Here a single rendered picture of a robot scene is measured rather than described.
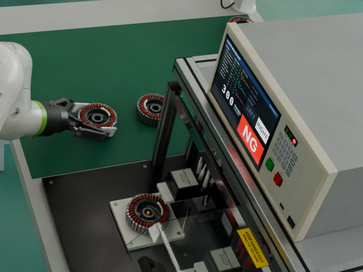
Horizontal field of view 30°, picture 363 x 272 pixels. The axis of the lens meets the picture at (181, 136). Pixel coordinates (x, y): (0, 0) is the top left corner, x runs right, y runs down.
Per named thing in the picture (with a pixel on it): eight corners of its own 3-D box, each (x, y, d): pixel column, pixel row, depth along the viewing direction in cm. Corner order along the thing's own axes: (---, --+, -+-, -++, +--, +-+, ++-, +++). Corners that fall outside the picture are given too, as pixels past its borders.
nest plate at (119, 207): (127, 251, 165) (128, 248, 164) (109, 204, 174) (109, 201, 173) (183, 239, 170) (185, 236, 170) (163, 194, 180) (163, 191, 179)
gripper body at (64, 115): (32, 121, 180) (55, 121, 188) (52, 140, 176) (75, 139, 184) (45, 97, 178) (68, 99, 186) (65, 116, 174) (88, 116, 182)
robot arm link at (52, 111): (54, 111, 168) (31, 90, 172) (33, 149, 172) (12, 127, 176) (69, 111, 174) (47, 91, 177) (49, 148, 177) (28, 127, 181)
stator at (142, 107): (173, 104, 208) (174, 95, 206) (172, 129, 200) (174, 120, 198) (136, 99, 207) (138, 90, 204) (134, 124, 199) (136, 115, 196)
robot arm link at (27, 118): (-25, 140, 163) (8, 141, 157) (-25, 88, 163) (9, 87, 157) (17, 139, 175) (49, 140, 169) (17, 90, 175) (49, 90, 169)
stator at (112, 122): (94, 143, 190) (95, 134, 188) (68, 120, 195) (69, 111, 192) (123, 128, 197) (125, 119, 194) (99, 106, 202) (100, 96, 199)
